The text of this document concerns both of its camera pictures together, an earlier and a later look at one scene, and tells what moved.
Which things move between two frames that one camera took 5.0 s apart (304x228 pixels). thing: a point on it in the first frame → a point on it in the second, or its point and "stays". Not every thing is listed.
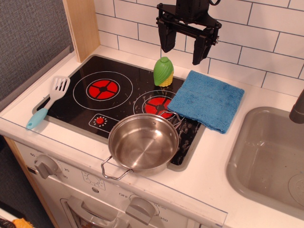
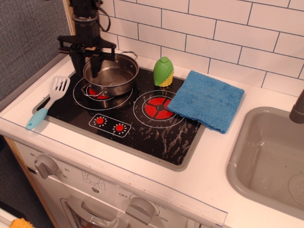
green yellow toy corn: (163, 72) stays
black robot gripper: (191, 16) → (87, 36)
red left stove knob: (99, 120) stays
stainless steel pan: (144, 143) → (116, 78)
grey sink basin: (265, 160) stays
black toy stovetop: (99, 90) stays
